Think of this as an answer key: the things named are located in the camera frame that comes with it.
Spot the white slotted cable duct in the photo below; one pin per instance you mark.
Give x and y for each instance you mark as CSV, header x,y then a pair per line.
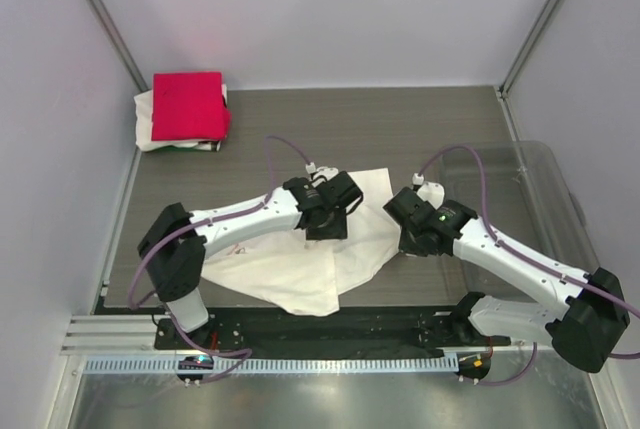
x,y
199,365

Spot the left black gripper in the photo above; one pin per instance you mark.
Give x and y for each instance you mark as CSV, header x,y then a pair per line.
x,y
336,230

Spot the aluminium front rail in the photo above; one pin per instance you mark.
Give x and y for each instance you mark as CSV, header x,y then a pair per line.
x,y
126,332

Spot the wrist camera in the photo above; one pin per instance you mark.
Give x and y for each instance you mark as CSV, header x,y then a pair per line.
x,y
314,172
431,192

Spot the clear plastic bin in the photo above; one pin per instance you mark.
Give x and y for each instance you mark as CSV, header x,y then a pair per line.
x,y
527,198

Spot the left aluminium frame post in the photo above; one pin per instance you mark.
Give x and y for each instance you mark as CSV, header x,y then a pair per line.
x,y
112,33

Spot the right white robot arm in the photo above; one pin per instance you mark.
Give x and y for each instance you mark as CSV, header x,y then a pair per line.
x,y
581,315

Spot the white Coca-Cola t-shirt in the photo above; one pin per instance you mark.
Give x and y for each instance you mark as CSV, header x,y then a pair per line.
x,y
306,278

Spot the folded white t-shirt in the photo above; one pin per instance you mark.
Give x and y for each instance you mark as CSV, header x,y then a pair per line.
x,y
143,110

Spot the folded green t-shirt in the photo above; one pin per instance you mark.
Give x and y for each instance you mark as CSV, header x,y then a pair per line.
x,y
204,146

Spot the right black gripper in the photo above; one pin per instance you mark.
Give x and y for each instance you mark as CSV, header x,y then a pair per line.
x,y
408,247

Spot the aluminium frame post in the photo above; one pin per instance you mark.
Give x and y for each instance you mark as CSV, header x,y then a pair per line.
x,y
535,34
112,33

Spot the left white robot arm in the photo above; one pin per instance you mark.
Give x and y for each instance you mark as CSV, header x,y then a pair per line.
x,y
174,249

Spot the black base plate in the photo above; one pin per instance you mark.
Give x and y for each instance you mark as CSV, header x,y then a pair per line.
x,y
229,329

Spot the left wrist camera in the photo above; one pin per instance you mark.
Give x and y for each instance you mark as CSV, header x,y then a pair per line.
x,y
314,172

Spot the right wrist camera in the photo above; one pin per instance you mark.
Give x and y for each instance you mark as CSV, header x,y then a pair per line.
x,y
431,192

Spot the folded pink t-shirt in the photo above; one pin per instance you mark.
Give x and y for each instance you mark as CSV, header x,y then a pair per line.
x,y
189,106

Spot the right aluminium frame post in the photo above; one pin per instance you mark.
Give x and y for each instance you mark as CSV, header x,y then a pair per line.
x,y
535,34

